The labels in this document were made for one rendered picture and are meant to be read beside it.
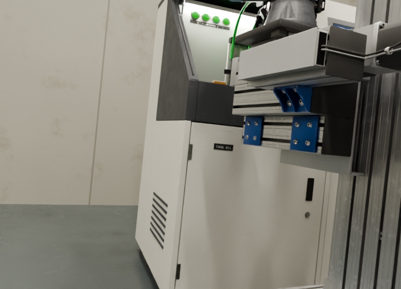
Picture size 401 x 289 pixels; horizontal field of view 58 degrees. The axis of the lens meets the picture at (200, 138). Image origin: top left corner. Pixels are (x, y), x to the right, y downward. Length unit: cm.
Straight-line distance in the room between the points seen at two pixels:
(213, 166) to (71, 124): 215
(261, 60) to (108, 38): 281
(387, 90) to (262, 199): 79
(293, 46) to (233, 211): 93
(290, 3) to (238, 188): 78
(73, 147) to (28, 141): 37
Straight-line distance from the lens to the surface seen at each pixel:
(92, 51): 350
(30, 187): 347
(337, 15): 225
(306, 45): 71
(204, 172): 145
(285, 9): 104
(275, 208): 161
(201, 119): 143
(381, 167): 96
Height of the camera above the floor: 74
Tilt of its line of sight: 1 degrees down
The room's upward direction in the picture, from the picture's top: 6 degrees clockwise
